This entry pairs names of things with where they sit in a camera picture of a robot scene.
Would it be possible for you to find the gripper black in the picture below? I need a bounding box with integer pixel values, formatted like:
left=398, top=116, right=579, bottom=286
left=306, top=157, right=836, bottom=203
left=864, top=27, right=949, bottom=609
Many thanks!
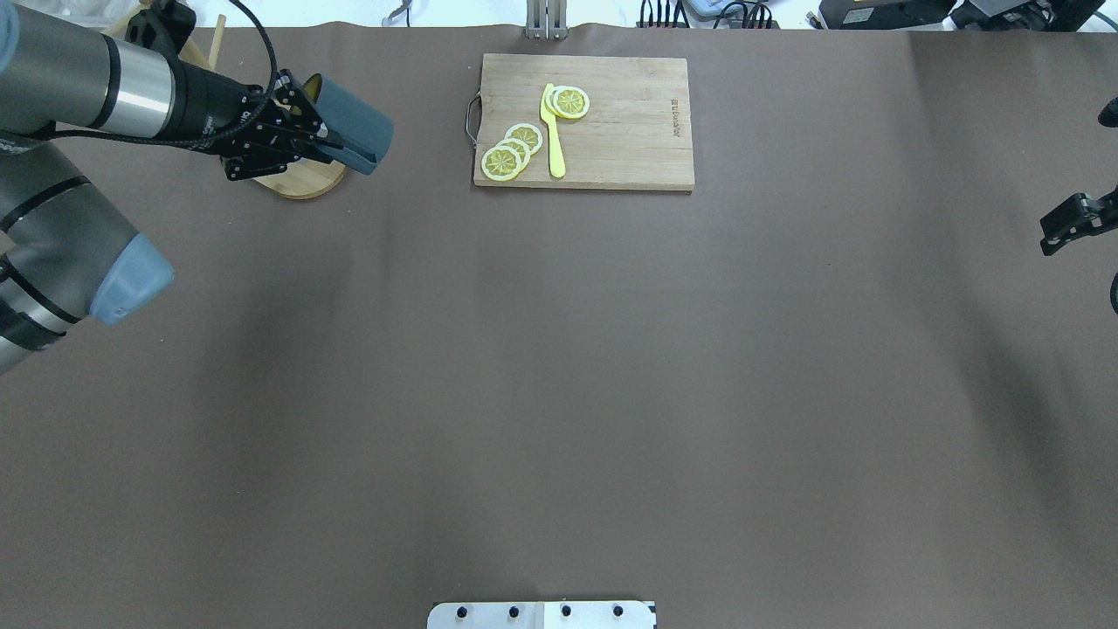
left=179, top=66, right=380, bottom=182

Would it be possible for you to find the dark teal mug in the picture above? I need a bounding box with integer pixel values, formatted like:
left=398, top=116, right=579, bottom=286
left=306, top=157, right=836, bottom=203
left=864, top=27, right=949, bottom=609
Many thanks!
left=303, top=74, right=394, bottom=162

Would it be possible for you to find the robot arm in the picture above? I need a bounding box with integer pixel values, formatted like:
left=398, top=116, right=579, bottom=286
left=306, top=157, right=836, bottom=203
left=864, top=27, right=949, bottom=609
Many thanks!
left=1, top=1, right=394, bottom=371

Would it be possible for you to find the wooden cup storage rack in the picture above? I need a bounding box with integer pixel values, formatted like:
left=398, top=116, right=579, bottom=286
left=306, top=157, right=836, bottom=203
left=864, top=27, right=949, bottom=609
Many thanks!
left=105, top=1, right=350, bottom=200

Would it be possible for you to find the lemon slice front of stack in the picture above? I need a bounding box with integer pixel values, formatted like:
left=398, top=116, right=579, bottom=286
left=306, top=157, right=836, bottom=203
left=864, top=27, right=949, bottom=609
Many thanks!
left=480, top=146, right=522, bottom=182

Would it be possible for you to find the lemon slice middle of stack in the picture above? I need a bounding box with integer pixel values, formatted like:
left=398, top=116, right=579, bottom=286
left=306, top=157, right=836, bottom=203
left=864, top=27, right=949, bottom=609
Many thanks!
left=495, top=139, right=533, bottom=169

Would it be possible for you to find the yellow plastic knife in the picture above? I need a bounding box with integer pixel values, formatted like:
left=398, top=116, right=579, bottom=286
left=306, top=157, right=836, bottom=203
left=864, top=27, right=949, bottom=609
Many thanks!
left=539, top=83, right=567, bottom=179

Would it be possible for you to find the wooden cutting board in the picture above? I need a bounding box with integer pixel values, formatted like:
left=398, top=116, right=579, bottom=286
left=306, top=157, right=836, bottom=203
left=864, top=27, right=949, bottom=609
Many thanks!
left=473, top=53, right=697, bottom=192

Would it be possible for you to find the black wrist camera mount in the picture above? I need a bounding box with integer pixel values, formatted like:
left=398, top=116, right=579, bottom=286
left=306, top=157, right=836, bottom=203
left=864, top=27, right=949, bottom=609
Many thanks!
left=122, top=1, right=197, bottom=57

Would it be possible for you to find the aluminium frame post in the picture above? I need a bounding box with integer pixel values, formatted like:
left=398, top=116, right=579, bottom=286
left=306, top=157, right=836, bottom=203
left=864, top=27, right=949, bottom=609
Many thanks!
left=524, top=0, right=569, bottom=41

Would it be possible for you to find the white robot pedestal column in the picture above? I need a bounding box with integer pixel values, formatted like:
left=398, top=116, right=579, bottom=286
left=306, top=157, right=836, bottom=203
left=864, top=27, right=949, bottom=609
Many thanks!
left=426, top=600, right=659, bottom=628

